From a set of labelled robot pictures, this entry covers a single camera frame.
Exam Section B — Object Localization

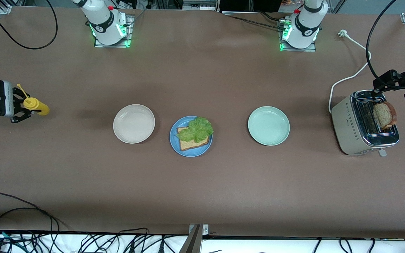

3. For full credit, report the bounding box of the yellow mustard squeeze bottle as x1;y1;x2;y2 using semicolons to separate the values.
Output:
16;84;50;116

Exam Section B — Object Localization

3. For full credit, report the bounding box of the brown bread slice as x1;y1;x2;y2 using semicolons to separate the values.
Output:
373;102;397;130
176;126;211;151

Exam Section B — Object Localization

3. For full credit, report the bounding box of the green lettuce leaf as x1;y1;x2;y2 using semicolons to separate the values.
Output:
178;117;214;144

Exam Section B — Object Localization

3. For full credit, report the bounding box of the blue round plate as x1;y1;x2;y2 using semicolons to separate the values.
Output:
169;116;213;157

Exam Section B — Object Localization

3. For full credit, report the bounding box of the beige round plate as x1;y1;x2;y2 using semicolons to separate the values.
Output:
113;104;155;144

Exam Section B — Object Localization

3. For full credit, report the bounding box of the pale green round plate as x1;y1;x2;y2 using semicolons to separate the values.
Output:
247;106;290;146

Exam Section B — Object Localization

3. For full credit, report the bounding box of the silver beige toaster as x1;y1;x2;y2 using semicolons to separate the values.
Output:
331;90;400;157

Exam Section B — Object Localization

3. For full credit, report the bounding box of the grey metal box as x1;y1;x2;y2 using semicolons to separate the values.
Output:
182;0;220;10

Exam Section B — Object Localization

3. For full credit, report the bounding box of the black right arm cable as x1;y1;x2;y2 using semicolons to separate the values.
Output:
0;0;58;50

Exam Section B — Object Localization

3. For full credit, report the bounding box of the white toaster power cable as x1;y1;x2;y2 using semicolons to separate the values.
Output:
328;30;372;115

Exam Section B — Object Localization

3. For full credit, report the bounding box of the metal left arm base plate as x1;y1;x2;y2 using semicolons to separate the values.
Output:
278;19;317;52

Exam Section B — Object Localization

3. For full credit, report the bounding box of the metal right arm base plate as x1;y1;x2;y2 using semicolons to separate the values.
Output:
94;15;133;48

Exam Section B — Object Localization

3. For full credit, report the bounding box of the black cable by arm base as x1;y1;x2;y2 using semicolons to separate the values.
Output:
228;11;287;31

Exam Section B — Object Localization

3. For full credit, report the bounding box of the metal table edge bracket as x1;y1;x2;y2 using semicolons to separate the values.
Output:
179;224;209;253

